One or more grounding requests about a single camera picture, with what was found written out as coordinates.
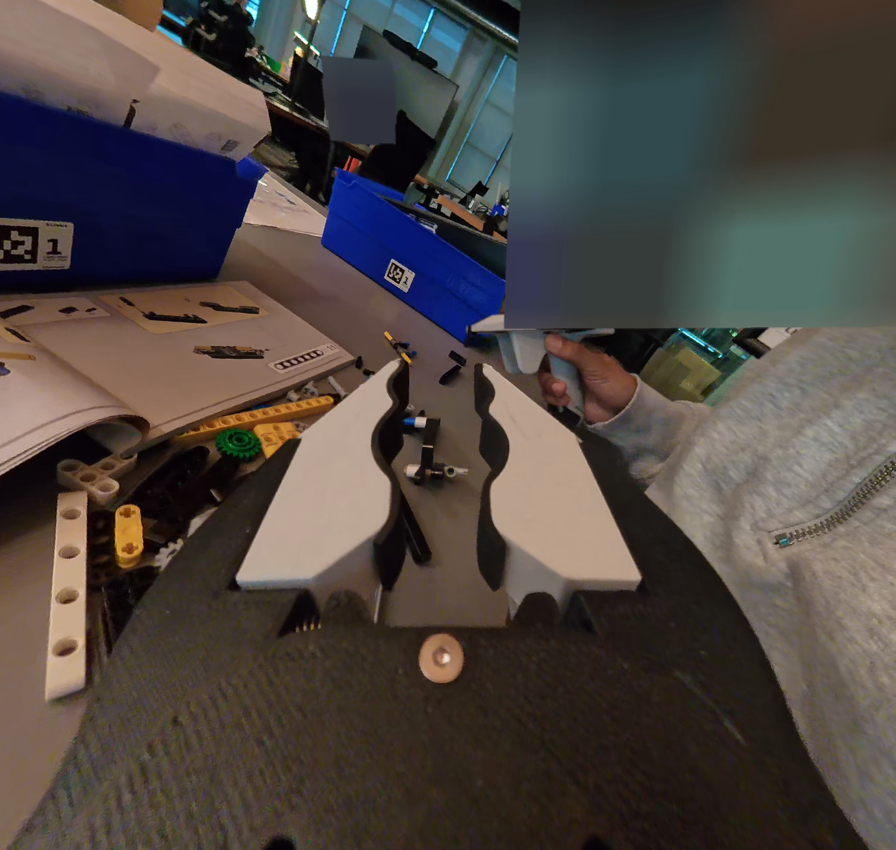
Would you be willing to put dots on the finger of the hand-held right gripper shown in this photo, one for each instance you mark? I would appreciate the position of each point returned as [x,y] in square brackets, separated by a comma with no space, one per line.
[486,325]

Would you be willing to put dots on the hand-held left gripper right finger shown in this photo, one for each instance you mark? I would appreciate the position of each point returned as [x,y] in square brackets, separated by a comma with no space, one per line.
[560,507]

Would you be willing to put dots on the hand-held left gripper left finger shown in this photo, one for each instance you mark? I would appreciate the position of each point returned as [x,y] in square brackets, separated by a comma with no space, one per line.
[315,507]

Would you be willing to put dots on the black lego assembly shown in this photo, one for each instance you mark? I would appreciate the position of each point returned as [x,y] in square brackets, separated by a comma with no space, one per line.
[428,444]

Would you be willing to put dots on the person's right forearm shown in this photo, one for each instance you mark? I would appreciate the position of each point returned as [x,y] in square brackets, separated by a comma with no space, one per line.
[658,423]

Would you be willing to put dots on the small black lego connector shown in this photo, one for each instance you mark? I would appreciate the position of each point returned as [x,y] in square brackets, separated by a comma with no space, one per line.
[453,367]

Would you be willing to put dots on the short yellow lego beam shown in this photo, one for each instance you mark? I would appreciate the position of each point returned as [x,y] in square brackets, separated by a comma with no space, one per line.
[278,437]

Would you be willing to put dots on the yellow black lego pin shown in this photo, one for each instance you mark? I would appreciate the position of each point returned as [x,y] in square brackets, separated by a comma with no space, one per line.
[399,347]

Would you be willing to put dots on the green lego gear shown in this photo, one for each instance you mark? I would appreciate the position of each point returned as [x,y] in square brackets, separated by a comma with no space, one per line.
[238,444]

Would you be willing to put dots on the black lego axle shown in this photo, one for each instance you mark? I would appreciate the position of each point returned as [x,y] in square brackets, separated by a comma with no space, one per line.
[416,531]

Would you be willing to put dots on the long yellow lego beam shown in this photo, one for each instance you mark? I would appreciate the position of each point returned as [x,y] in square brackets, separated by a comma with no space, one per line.
[259,416]

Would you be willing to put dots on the small white lego pin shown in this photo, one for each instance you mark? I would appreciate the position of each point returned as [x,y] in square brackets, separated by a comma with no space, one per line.
[315,389]

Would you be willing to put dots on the small black lego pin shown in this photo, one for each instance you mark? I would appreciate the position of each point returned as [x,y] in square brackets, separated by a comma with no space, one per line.
[365,367]

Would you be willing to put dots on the pile of black lego pieces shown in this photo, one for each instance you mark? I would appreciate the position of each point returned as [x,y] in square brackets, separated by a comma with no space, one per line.
[168,486]

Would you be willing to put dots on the yellow lego connector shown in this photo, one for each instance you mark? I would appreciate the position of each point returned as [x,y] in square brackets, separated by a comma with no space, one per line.
[129,535]

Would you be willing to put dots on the lego instruction booklet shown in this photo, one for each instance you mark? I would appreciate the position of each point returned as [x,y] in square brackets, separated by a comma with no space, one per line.
[175,367]

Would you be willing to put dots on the white T-shaped lego beam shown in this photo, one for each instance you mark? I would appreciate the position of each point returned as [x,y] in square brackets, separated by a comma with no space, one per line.
[94,475]

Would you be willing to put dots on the long white lego beam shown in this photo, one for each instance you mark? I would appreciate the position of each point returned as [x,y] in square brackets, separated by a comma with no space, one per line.
[68,598]

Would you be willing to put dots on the person's right hand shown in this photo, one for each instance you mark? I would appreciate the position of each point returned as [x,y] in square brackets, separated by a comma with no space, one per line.
[595,377]

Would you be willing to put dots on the blue plastic bin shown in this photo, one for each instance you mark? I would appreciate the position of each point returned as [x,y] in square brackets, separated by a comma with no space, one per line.
[126,199]
[427,255]

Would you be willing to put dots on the yellow green box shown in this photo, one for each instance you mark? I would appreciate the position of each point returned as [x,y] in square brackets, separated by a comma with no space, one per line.
[679,370]

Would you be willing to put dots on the paper sheet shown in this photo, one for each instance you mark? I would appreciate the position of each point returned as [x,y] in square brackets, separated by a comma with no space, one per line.
[283,206]

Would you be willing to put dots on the person's grey hoodie torso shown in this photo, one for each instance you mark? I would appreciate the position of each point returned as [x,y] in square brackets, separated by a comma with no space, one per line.
[798,549]

